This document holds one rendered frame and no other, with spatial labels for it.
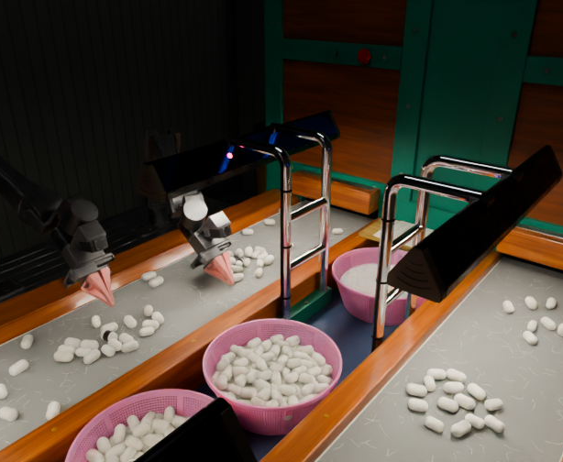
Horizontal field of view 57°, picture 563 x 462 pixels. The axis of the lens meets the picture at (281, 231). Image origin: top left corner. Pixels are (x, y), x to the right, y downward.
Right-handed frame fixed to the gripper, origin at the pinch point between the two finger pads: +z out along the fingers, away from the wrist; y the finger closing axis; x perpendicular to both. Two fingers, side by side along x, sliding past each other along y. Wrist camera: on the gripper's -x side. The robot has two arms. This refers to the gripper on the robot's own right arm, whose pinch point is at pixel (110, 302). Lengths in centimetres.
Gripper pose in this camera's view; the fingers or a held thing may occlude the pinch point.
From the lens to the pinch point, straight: 116.4
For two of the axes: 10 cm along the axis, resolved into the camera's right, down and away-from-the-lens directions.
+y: 6.3, -3.3, 7.0
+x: -5.0, 5.2, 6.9
